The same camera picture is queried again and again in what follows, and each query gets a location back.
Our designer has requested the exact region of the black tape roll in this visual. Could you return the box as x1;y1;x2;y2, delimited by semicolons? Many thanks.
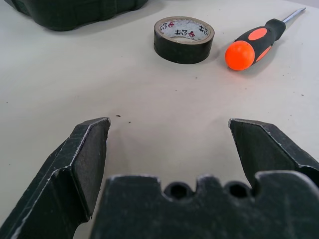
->
153;16;215;65

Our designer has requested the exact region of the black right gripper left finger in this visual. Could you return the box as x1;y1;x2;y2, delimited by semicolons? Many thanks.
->
0;117;111;239

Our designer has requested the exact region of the black tool case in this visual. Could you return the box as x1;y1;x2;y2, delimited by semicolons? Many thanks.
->
3;0;150;32

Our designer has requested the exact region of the black orange handled screwdriver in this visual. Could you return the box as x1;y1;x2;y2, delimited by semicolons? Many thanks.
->
224;7;307;71

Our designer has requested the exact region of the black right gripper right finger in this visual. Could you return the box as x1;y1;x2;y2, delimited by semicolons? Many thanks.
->
228;119;319;189

